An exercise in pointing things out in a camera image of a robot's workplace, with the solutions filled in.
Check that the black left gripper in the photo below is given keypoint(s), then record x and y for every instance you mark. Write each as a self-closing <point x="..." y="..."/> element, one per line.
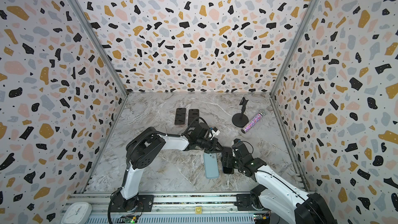
<point x="214" y="143"/>

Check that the black phone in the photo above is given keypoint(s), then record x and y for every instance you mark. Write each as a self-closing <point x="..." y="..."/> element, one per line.
<point x="227" y="164"/>
<point x="193" y="115"/>

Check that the light blue phone case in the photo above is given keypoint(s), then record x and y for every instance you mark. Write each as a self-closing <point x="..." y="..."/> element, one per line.
<point x="211" y="165"/>

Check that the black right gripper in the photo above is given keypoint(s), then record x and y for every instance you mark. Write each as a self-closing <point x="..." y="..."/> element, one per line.
<point x="236" y="155"/>

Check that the black phone stand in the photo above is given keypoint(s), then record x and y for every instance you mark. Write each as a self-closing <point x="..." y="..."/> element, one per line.
<point x="240" y="119"/>

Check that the glitter purple microphone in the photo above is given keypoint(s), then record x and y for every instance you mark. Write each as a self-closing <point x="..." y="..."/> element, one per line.
<point x="253" y="121"/>

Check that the yellow sticker tag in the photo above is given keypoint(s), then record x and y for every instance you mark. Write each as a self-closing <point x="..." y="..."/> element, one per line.
<point x="198" y="210"/>

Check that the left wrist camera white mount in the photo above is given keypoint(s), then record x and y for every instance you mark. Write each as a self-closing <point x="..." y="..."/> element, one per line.
<point x="214" y="132"/>

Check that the white square clock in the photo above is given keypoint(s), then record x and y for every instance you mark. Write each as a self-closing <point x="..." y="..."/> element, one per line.
<point x="77" y="213"/>

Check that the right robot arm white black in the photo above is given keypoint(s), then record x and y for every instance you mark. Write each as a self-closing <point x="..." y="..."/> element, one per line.
<point x="273" y="192"/>

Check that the aluminium corner post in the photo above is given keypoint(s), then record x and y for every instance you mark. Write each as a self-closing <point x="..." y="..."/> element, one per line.
<point x="300" y="32"/>
<point x="79" y="13"/>

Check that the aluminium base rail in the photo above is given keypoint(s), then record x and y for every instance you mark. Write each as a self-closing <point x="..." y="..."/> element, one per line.
<point x="171" y="208"/>

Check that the aluminium corner post right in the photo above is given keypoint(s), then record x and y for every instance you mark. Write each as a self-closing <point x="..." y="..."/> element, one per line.
<point x="300" y="32"/>

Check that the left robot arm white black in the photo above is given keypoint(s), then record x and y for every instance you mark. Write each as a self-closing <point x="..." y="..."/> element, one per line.
<point x="141" y="152"/>

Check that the aluminium corner post left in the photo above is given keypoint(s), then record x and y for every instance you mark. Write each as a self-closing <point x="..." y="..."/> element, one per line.
<point x="79" y="13"/>

